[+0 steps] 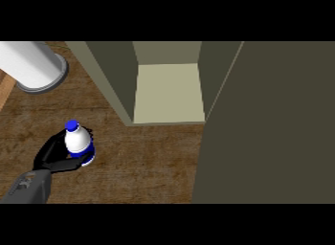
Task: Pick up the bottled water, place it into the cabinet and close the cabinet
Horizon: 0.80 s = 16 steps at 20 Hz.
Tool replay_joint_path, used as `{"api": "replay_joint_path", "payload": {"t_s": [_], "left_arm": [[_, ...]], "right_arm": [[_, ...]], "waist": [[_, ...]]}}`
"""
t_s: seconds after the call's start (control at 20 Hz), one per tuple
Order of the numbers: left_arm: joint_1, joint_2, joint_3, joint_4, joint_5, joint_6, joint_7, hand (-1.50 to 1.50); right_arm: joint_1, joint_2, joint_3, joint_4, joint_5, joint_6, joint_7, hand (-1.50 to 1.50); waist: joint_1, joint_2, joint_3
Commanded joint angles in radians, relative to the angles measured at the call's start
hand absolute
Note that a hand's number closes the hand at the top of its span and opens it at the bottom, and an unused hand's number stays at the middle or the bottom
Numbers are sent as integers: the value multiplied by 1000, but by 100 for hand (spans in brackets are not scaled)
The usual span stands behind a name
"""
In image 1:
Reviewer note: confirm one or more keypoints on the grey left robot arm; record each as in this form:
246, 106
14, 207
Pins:
29, 188

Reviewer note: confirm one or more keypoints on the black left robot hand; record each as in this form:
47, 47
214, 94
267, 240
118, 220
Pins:
51, 153

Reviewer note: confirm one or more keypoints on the white blue-capped water bottle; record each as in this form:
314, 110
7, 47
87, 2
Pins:
76, 140

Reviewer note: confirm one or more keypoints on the olive open cabinet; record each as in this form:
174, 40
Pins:
166, 92

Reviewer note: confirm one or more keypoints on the white cylinder with grey base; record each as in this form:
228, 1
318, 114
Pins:
25, 63

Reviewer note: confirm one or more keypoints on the dark olive cabinet door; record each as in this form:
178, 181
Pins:
273, 124

